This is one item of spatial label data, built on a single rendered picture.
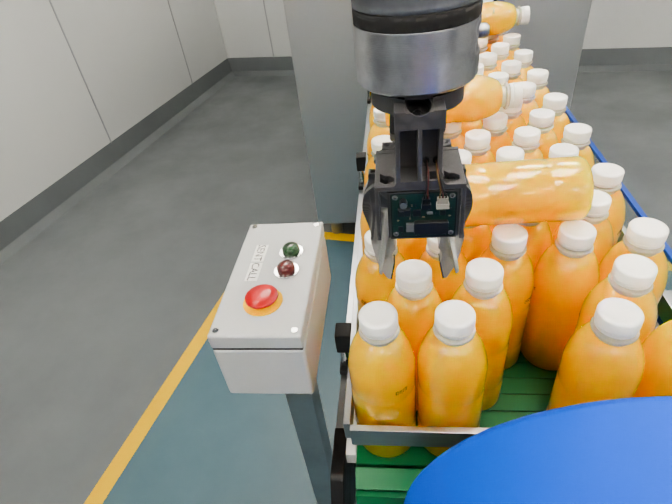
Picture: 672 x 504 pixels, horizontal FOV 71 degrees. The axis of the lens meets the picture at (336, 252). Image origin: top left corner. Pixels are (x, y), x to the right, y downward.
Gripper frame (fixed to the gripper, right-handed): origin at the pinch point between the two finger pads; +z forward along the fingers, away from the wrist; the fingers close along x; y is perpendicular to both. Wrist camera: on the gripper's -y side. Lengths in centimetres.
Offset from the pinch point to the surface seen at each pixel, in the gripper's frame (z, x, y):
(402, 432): 14.7, -2.0, 10.9
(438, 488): -4.3, 0.2, 25.7
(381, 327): 1.1, -3.6, 8.1
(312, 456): 41.3, -17.1, -0.1
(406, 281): 1.2, -1.1, 1.6
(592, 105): 112, 134, -300
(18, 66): 31, -212, -217
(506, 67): 1, 21, -63
